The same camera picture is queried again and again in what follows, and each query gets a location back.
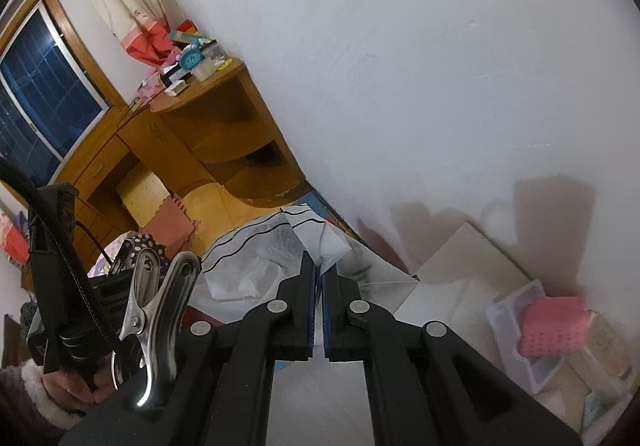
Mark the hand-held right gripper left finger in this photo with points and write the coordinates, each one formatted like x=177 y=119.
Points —
x=302 y=316

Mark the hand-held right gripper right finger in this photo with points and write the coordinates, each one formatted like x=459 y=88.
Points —
x=340 y=321

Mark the white plastic bag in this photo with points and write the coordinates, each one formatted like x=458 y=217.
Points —
x=260 y=251

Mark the lavender plastic tray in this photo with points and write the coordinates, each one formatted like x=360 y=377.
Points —
x=505 y=326

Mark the person's left forearm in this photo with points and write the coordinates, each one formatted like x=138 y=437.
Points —
x=25 y=406

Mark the person's left hand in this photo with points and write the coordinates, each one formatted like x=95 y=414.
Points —
x=70 y=388

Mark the red fabric bundle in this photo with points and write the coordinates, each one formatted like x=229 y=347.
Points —
x=15 y=241

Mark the pink patterned bedsheet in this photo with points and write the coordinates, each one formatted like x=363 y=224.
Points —
x=100 y=268

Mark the red plastic basin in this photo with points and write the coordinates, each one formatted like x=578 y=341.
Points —
x=202 y=316

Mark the brown polka dot cloth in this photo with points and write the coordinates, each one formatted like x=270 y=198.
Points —
x=145 y=243

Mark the colourful foam puzzle mat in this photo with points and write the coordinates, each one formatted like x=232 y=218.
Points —
x=317 y=198

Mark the beige foam tile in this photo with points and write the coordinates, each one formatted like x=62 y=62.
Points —
x=145 y=193

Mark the pink foam tile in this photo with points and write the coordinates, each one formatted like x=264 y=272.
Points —
x=170 y=228

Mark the wooden framed window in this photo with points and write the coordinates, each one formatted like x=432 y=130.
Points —
x=35 y=91

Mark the pink dotted cloth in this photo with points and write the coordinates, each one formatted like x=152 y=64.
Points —
x=550 y=326

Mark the wooden corner desk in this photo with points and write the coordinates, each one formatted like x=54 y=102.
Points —
x=200 y=126

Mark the small white box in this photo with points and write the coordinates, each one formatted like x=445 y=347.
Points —
x=177 y=88

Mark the black and white box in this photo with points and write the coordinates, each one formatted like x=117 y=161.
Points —
x=172 y=73

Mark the long white carton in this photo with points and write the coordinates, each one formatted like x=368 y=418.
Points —
x=590 y=376

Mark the blue alarm clock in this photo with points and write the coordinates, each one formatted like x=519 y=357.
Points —
x=191 y=58

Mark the yellow small dish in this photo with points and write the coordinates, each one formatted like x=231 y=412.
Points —
x=224 y=62

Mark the light blue packet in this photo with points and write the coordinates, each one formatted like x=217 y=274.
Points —
x=600 y=408

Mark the colourful flat box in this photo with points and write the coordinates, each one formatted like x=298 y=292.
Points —
x=185 y=32

